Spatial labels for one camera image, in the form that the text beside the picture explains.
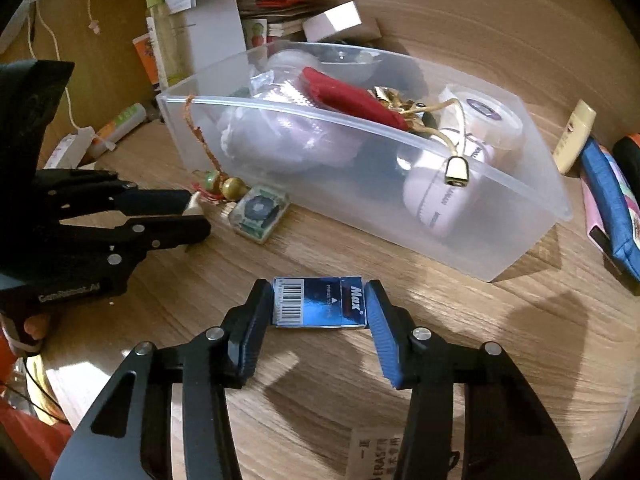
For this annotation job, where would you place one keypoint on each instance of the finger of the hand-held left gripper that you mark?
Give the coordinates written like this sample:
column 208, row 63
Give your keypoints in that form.
column 160, row 202
column 175, row 232

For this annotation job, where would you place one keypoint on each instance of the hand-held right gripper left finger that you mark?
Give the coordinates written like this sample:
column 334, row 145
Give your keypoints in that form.
column 250, row 340

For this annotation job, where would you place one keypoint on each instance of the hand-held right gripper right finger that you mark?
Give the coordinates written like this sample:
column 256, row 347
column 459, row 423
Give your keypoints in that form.
column 382, row 340

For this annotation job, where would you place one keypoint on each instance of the blue staple box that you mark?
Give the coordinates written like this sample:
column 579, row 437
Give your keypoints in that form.
column 320, row 302

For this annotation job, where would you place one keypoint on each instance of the clear plastic storage box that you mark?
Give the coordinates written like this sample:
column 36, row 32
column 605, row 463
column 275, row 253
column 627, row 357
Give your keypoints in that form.
column 350, row 195

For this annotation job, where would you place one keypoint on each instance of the lilac round timer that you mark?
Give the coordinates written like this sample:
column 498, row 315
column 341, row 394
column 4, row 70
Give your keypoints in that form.
column 430, row 195

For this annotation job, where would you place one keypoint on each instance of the red fabric pouch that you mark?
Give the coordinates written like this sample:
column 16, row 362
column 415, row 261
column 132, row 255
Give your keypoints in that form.
column 350, row 97

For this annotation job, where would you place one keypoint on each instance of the white round lidded container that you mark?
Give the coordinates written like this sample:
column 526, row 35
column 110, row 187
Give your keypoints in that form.
column 480, row 120

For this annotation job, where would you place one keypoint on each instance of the gold foil trinket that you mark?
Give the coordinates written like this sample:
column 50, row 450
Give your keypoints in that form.
column 390, row 97

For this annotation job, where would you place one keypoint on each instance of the wooden desktop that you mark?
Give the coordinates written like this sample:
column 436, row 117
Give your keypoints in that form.
column 320, row 410

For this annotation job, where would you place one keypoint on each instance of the person's left hand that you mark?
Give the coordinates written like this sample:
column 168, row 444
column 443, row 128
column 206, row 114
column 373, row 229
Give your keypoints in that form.
column 36, row 329

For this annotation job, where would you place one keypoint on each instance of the white paper tag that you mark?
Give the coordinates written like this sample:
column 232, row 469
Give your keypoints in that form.
column 70, row 147

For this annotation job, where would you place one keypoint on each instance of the small bottle orange-green label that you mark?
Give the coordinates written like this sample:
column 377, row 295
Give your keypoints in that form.
column 120, row 125

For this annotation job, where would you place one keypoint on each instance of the clear small gear box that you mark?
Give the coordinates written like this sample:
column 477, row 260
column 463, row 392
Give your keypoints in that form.
column 260, row 210

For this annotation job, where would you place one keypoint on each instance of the white eraser sleeve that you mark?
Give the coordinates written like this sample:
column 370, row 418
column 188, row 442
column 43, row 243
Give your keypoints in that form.
column 375, row 452

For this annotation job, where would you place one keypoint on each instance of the orange sunscreen tube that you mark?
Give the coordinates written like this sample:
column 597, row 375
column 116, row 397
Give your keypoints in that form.
column 144, row 55

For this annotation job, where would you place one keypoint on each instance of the yellow-green spray bottle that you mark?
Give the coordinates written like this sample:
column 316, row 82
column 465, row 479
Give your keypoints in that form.
column 165, row 45

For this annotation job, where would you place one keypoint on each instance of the white folded paper sheet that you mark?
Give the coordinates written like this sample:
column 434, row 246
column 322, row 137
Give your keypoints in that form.
column 215, row 25

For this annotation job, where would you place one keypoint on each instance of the fruit print card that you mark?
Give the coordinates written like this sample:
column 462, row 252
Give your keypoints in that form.
column 257, row 34

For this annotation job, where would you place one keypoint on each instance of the stack of paper packets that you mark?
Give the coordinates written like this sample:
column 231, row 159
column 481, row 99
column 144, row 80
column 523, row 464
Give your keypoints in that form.
column 275, row 5

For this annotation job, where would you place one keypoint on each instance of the person's red clothing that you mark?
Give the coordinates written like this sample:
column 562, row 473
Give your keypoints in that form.
column 25, row 425

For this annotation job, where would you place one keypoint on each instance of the pink flat case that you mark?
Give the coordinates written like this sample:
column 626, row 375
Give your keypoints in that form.
column 595, row 210

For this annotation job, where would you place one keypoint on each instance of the small white box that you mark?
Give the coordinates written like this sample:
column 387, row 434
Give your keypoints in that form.
column 332, row 21

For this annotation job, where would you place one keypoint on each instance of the blue zip pouch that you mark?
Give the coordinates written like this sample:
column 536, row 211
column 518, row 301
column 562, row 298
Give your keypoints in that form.
column 612, row 190

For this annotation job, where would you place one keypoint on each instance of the cream lotion bottle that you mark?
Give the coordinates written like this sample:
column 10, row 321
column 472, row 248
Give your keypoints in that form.
column 575, row 135

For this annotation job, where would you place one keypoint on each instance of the black orange round case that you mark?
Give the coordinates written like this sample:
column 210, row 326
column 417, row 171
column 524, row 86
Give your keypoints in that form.
column 630, row 155

